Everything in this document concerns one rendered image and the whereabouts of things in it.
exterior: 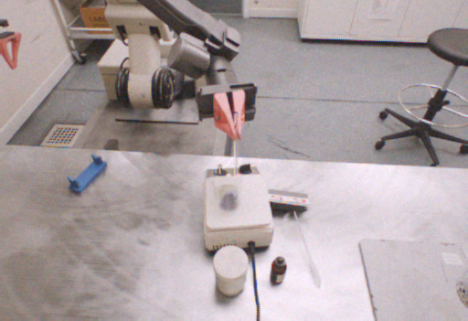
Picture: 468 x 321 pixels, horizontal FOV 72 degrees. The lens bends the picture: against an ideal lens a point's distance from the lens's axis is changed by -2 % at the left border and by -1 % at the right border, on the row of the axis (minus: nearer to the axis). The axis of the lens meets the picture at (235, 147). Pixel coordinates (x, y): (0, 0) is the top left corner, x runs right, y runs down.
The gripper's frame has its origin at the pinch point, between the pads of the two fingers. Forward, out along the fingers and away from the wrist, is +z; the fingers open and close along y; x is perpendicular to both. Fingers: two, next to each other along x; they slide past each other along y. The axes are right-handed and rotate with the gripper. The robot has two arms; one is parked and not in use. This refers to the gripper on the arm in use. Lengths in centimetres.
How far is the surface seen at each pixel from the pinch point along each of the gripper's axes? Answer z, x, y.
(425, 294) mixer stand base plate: 21.3, 24.5, 30.2
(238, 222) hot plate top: 5.1, 17.0, -0.5
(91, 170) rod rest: -20.6, 25.1, -31.5
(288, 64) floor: -184, 101, 79
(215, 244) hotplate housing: 5.7, 22.5, -5.0
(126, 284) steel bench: 9.0, 25.9, -22.1
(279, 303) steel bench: 17.3, 25.7, 4.6
